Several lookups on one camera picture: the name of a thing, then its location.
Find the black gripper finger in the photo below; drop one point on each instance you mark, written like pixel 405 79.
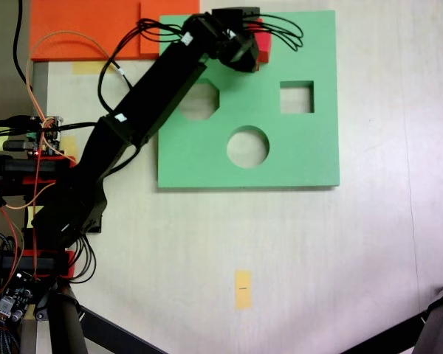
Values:
pixel 236 14
pixel 245 64

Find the red cross columnar block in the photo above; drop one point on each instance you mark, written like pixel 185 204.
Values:
pixel 264 44

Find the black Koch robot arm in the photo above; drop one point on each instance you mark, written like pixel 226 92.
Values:
pixel 158 85

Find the orange foam square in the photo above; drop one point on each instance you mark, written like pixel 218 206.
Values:
pixel 170 6

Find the green shape sorter board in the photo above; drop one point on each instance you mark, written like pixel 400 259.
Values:
pixel 299 155

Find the yellow tape strip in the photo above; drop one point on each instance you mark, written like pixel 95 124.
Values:
pixel 88 67

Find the orange foam slab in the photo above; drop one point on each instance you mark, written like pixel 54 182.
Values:
pixel 77 18

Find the yellow tape patch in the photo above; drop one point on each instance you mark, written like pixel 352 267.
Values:
pixel 70 145

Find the controller circuit board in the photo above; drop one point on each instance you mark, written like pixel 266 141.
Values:
pixel 48 136

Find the yellow tape marker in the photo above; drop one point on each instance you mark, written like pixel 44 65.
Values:
pixel 243 291

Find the red table clamp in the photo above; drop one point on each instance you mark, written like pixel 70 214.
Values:
pixel 68 263
pixel 22 166

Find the black slim tripod leg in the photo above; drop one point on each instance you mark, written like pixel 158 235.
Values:
pixel 66 324

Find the grey thick tripod leg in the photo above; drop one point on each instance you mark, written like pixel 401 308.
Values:
pixel 439 324

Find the small power circuit board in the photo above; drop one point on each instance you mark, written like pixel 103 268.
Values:
pixel 14 295

